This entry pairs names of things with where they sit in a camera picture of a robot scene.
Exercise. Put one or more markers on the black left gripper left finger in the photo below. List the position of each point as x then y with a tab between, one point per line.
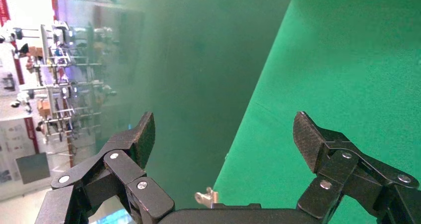
121	170

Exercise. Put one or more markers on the grey square panel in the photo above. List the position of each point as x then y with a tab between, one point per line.
33	168

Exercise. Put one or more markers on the metal cloth clip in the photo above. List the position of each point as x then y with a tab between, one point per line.
207	197

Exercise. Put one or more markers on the white poster with red stripe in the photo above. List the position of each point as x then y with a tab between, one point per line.
16	140

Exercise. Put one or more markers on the metal storage shelf rack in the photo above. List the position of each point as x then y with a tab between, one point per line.
62	71

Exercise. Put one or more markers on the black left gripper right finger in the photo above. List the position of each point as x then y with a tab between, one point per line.
342	170

